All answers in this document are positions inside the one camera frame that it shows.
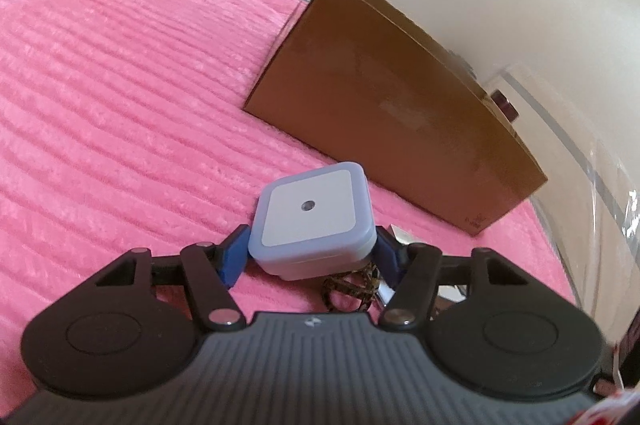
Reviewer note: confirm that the maroon thermos jar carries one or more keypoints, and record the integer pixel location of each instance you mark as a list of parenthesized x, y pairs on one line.
[(505, 107)]

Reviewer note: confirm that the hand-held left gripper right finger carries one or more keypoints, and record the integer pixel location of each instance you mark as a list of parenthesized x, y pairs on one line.
[(387, 255)]

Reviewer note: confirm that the clear plastic sheet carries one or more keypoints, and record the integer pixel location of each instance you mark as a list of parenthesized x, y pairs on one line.
[(600, 185)]

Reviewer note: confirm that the red white printed cloth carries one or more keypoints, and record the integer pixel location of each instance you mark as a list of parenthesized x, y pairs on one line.
[(610, 410)]

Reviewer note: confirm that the brown cardboard box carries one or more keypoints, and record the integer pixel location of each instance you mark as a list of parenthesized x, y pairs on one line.
[(380, 105)]

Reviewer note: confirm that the leopard print hair clip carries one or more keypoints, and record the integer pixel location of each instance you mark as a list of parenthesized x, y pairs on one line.
[(345, 291)]

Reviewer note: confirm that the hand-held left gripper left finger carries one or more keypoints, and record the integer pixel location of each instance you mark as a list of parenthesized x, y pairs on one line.
[(232, 257)]

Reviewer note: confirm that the square white night light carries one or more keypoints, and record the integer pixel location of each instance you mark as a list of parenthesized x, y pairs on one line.
[(310, 215)]

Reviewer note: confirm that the pink fluffy blanket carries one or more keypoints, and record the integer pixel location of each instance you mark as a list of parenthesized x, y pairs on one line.
[(125, 105)]

